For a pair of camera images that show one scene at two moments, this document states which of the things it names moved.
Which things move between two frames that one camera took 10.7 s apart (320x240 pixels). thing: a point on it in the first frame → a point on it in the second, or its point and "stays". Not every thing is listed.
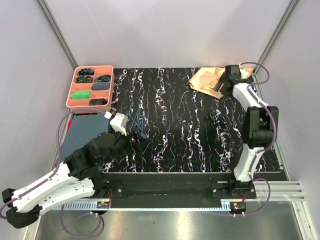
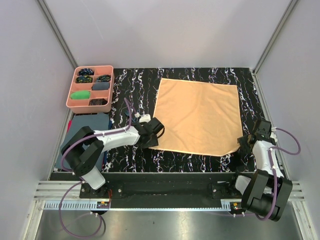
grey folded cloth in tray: x=100 y=86 stays
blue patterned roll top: x=85 y=71 stays
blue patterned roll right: x=104 y=78 stays
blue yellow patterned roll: x=84 y=79 stays
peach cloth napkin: x=205 y=79 → x=199 y=117
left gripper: x=134 y=147 → x=153 y=143
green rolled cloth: x=80 y=95 stays
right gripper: x=218 y=85 → x=244 y=149
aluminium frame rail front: x=264 y=191 stays
